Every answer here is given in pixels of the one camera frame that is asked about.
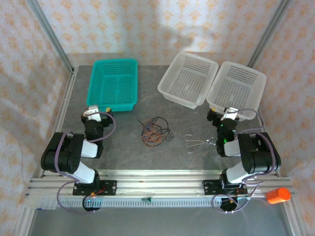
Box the aluminium frame post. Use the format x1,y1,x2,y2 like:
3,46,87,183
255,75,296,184
247,0,293,68
26,0,75,73

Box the grey slotted cable duct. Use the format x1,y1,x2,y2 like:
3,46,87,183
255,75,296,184
58,198,251,208

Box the purple thin cable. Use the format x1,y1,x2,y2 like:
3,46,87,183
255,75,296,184
144,120,158,131

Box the aluminium rail assembly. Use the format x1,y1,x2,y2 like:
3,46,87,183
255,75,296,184
27,169,293,198

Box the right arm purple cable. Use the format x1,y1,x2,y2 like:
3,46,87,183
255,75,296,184
212,109,278,215

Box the orange cylinder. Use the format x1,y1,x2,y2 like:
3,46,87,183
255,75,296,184
265,187,291,205

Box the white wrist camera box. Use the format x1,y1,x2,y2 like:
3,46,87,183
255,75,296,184
220,107,239,121
83,105,102,122

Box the white plastic basket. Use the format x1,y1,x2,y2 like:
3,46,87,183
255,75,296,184
206,61,268,121
157,51,219,110

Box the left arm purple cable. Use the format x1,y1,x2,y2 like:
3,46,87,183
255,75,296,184
56,110,116,215

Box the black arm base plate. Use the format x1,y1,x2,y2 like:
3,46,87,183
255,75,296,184
73,180,118,197
202,179,248,196

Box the metal wire tongs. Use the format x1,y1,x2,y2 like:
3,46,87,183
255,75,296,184
184,134,218,153

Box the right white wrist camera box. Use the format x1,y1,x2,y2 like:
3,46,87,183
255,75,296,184
220,107,239,121

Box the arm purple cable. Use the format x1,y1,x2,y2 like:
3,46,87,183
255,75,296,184
212,109,278,215
56,110,116,215

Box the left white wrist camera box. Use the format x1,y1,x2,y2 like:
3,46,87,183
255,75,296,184
83,105,102,122

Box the clear plastic block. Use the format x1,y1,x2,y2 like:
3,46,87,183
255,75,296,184
36,196,58,211

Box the teal plastic basket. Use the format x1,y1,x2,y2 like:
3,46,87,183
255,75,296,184
86,58,138,113

